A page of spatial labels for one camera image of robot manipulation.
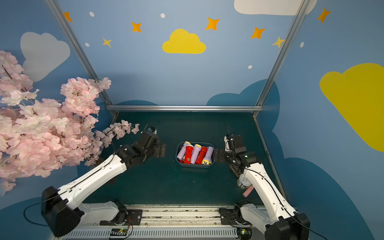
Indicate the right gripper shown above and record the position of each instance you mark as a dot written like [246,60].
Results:
[226,154]

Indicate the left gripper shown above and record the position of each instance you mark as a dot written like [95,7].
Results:
[157,146]

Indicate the purple flashlight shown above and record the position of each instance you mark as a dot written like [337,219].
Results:
[195,153]
[182,151]
[207,160]

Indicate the blue plastic storage box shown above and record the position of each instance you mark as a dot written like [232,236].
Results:
[181,163]

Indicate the red white-headed flashlight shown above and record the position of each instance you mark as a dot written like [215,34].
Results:
[188,155]

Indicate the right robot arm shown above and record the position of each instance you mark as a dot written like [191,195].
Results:
[280,221]

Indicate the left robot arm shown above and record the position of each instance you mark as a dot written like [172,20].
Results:
[63,208]

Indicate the silver tin can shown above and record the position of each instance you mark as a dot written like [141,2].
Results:
[243,182]

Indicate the right controller board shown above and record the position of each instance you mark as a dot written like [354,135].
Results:
[243,234]

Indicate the controller board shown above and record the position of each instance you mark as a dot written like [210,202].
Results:
[118,234]
[243,234]

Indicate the left controller board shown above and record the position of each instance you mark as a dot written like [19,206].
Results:
[118,234]

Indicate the pink cherry blossom tree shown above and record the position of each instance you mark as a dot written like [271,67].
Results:
[40,136]

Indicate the purple pink-handled spatula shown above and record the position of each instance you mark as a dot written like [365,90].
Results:
[247,192]

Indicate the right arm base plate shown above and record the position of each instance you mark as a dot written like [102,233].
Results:
[231,216]

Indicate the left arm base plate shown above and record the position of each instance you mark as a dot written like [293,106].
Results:
[129,216]

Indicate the aluminium rail base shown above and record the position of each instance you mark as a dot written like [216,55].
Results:
[168,222]

